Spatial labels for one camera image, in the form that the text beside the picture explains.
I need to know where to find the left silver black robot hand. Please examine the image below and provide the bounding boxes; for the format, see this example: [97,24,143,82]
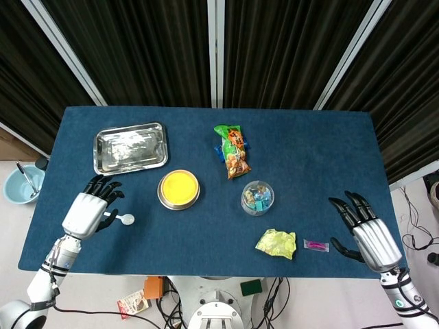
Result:
[61,174,126,241]

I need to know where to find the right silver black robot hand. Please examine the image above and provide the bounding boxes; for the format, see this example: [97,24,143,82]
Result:
[328,191,403,273]

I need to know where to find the white plastic spoon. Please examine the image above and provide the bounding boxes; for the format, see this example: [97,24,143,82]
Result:
[102,211,135,227]

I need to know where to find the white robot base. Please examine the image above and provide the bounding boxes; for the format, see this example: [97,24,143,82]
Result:
[167,276,268,329]

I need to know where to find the metal spoon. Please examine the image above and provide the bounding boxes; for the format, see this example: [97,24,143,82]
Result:
[15,160,39,199]

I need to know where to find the light blue bowl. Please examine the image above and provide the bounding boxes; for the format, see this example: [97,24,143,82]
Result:
[3,164,46,206]

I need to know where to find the silver metal tray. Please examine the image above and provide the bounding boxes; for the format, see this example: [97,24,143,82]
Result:
[93,121,169,177]

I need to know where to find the yellow bowl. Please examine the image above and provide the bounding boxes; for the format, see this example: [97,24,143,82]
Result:
[159,169,200,206]

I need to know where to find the pink item in clear packet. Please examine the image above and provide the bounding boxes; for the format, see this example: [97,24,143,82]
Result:
[302,239,331,254]

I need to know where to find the round metal saucer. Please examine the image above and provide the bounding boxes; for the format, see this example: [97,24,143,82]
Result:
[157,184,201,212]

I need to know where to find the crumpled yellow wrapper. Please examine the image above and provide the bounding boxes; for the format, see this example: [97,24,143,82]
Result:
[254,228,297,262]

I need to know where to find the orange box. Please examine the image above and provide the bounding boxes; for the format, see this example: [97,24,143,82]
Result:
[143,276,166,300]

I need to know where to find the blue table cloth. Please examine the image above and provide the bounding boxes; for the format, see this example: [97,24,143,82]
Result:
[17,106,409,280]

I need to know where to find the clear jar of binder clips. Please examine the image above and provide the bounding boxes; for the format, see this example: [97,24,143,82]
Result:
[240,180,275,217]

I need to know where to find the dark green pad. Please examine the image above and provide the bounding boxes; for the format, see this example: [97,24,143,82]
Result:
[239,279,264,297]

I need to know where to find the black curtain panel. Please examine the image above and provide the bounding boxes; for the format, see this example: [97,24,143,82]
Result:
[0,0,97,158]
[222,0,377,110]
[324,0,439,188]
[40,0,211,108]

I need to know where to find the blue snack packet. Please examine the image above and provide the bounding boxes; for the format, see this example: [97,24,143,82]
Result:
[214,135,252,164]

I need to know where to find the green orange snack bag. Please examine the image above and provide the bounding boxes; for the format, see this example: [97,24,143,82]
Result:
[213,123,252,181]

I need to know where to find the black cable bundle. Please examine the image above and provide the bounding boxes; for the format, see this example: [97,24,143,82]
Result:
[399,186,439,251]
[252,276,292,329]
[150,277,188,329]

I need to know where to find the white partition post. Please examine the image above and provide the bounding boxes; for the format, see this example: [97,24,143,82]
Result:
[20,0,108,106]
[206,0,226,109]
[313,0,392,111]

